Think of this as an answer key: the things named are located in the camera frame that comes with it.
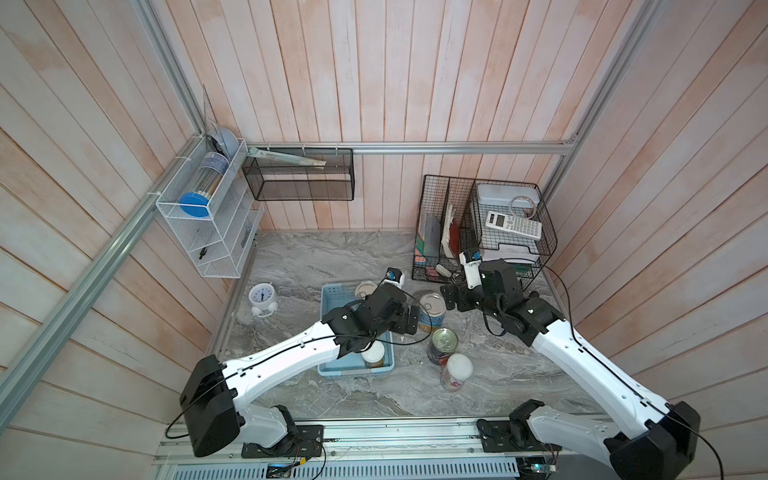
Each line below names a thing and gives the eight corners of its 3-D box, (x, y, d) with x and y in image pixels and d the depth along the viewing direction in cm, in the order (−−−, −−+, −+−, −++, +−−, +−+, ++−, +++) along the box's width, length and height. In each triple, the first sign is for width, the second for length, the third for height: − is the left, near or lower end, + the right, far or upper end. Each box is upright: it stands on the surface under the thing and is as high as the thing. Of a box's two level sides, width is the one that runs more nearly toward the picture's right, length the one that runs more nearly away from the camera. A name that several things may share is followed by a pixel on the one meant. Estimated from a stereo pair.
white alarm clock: (254, 320, 97) (251, 315, 95) (250, 292, 105) (246, 286, 102) (280, 312, 100) (277, 306, 97) (274, 285, 107) (271, 279, 104)
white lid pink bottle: (442, 393, 83) (450, 379, 73) (439, 369, 87) (446, 353, 78) (464, 393, 83) (475, 379, 73) (460, 369, 87) (470, 353, 78)
